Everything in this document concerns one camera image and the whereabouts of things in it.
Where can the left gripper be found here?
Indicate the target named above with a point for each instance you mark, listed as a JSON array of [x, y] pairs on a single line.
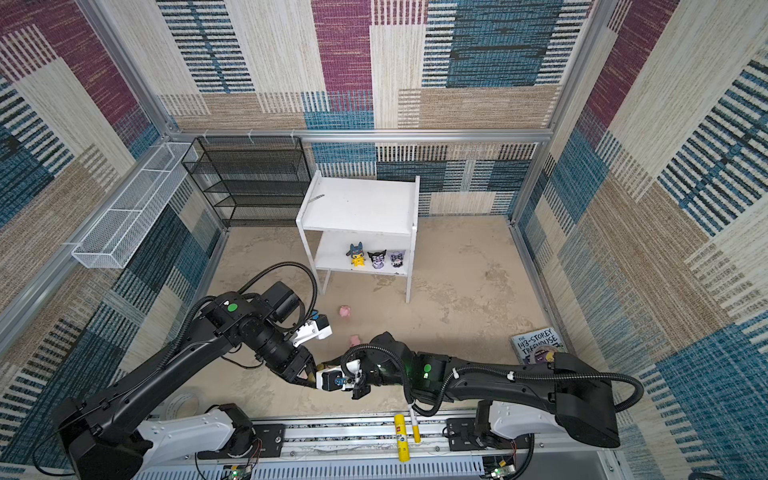
[[296, 368]]

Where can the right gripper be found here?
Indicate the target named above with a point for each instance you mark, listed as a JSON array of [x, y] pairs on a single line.
[[362, 391]]

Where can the yellow blue figure toy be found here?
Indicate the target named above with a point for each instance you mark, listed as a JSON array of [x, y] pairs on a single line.
[[356, 255]]

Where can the black-eared figure toy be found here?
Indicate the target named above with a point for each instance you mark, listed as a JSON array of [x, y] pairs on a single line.
[[377, 258]]

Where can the purple-eared black figure toy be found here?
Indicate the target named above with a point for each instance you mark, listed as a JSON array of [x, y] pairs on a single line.
[[396, 258]]

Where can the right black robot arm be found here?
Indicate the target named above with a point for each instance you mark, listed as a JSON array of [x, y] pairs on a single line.
[[581, 400]]

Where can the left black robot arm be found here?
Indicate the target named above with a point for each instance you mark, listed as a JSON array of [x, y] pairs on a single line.
[[109, 434]]

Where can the white two-tier shelf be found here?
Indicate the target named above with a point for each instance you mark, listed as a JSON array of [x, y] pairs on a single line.
[[337, 213]]

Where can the white yellow marker pen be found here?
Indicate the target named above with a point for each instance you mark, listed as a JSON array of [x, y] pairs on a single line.
[[414, 424]]

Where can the yellow glue stick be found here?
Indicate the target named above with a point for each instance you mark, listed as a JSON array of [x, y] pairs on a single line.
[[402, 438]]

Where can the clear tape roll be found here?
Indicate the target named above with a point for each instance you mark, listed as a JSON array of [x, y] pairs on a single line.
[[185, 402]]

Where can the treehouse book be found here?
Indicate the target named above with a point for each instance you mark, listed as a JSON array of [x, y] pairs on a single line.
[[537, 346]]

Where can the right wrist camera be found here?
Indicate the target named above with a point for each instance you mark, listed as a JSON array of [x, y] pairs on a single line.
[[334, 379]]

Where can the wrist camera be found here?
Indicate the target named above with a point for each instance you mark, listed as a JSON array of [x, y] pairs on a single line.
[[317, 327], [334, 379]]

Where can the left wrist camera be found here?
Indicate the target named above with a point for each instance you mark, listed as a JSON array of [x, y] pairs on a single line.
[[317, 327]]

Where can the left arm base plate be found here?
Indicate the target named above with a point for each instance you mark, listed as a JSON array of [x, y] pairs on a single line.
[[260, 440]]

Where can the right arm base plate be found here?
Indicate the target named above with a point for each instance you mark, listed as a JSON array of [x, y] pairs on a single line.
[[464, 435]]

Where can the black wire mesh rack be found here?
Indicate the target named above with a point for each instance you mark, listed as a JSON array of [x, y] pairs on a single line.
[[250, 181]]

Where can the white wire mesh basket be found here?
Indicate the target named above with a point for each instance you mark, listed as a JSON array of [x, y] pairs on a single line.
[[117, 234]]

